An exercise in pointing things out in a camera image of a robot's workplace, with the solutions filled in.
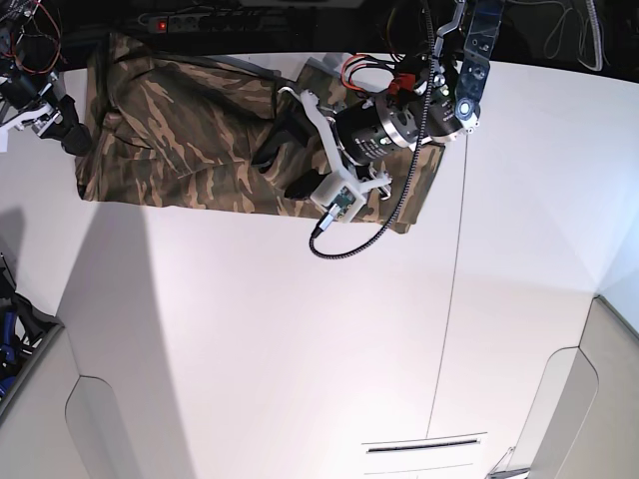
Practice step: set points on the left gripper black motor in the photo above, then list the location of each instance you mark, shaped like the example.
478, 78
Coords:
353, 139

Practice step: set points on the camouflage T-shirt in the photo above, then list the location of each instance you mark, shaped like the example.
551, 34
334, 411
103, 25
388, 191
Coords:
179, 131

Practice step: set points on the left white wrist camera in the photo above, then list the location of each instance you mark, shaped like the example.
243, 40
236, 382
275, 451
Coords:
340, 194

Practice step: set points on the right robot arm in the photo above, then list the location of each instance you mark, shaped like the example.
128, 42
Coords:
31, 42

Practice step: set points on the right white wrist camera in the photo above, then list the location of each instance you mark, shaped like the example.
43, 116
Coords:
3, 141

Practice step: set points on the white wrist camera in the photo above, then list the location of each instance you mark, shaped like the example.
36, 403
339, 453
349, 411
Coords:
3, 141
340, 194

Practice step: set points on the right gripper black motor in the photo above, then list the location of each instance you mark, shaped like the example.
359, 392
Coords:
26, 102

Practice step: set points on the white power strip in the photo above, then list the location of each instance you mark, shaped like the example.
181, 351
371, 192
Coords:
199, 22

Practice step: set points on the blue and black equipment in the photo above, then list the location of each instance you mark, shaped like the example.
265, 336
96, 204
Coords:
24, 330

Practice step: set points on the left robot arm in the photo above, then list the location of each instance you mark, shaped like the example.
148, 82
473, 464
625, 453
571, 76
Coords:
430, 94

